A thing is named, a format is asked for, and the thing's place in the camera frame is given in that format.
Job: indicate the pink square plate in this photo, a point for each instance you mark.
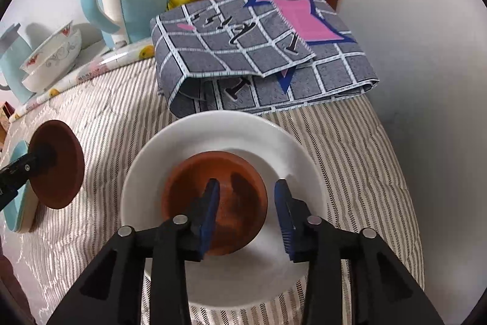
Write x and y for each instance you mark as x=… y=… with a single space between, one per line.
x=30 y=212

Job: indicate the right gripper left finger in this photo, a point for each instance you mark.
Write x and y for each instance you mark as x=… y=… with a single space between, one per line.
x=109 y=290

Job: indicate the light blue thermos jug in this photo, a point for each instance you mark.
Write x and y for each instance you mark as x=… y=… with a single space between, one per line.
x=14 y=52

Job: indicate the large white bowl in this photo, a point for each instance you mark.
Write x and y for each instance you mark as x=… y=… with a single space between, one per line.
x=55 y=66

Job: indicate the fruit pattern table mat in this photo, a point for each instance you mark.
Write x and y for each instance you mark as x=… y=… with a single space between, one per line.
x=84 y=72

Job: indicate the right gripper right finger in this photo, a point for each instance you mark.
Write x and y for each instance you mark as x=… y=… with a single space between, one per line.
x=383 y=290

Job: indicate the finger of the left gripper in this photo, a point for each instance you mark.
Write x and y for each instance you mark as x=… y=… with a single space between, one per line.
x=16 y=174

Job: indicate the small brown bowl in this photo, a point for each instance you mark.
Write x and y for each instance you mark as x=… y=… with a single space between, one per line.
x=59 y=164
x=242 y=205

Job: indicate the grey checked folded cloth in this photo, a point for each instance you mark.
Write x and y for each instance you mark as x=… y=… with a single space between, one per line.
x=256 y=56

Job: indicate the blue patterned white bowl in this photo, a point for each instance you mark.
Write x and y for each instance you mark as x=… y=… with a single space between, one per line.
x=47 y=48

